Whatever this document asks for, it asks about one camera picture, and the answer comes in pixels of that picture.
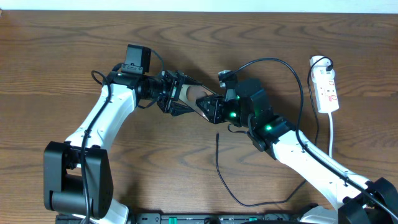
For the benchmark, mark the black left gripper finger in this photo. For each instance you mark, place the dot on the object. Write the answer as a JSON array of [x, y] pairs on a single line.
[[186, 80], [177, 109]]

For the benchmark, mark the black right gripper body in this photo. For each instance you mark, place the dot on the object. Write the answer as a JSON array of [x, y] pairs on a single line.
[[233, 115]]

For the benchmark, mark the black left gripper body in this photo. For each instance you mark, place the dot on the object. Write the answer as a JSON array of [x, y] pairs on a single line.
[[171, 89]]

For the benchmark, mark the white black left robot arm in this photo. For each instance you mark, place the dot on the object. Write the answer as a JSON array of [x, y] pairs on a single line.
[[77, 174]]

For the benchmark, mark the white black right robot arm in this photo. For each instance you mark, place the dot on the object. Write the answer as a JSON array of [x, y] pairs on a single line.
[[354, 198]]

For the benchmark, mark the white power strip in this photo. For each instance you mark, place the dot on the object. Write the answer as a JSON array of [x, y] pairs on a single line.
[[325, 90]]

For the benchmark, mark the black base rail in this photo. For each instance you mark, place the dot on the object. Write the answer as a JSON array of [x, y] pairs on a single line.
[[156, 218]]

